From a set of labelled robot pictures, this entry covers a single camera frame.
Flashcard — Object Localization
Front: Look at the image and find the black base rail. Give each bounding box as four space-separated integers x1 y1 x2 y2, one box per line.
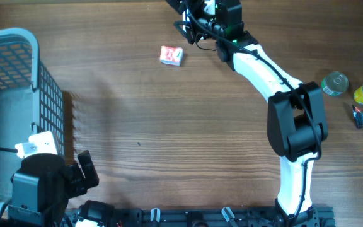
54 200 336 227

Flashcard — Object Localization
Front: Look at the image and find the grey plastic shopping basket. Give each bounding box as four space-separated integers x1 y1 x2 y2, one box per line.
0 28 65 203

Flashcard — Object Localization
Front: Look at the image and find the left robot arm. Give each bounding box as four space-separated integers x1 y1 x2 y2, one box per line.
8 150 99 226

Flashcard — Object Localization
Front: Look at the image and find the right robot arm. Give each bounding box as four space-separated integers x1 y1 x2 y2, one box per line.
167 0 328 226

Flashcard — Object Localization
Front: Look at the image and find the green tin can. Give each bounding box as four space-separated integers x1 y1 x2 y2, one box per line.
321 71 349 96

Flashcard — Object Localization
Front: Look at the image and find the white barcode scanner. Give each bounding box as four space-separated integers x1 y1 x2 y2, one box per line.
182 9 190 32

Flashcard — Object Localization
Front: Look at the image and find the red white tissue pack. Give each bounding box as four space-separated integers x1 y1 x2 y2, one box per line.
159 46 184 66

